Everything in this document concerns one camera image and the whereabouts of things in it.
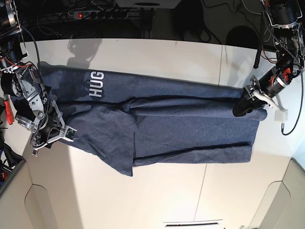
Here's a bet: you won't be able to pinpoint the blue t-shirt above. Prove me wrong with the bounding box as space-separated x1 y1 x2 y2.
42 64 267 176

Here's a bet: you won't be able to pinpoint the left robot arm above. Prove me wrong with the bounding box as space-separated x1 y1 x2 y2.
233 0 305 116

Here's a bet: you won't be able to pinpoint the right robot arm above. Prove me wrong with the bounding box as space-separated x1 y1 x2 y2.
0 0 267 166

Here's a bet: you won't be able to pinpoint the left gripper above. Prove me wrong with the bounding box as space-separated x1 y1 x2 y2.
233 66 292 117

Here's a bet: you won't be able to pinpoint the red handled cutters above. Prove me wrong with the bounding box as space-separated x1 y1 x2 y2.
3 94 14 125

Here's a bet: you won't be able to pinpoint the black braided left cable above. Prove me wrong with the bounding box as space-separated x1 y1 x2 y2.
21 26 52 144

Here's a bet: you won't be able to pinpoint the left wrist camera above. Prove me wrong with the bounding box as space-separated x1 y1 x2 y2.
274 109 288 124

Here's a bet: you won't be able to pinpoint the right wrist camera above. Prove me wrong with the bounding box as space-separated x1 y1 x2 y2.
64 126 77 142

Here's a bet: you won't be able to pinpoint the grey storage bin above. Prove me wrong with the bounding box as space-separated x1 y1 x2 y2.
0 136 26 197

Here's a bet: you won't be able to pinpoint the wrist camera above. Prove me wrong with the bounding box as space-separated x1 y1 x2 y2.
64 126 77 142
274 109 288 124

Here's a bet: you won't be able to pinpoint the black braided right cable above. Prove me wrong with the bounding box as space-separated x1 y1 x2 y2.
261 4 305 136

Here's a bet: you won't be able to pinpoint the black braided cable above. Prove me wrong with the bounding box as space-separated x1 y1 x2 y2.
261 4 305 136
21 26 52 144

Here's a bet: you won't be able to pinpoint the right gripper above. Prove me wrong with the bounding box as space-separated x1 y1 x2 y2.
30 104 68 156

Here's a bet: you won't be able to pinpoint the black power strip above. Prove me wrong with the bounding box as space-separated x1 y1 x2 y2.
68 8 143 20

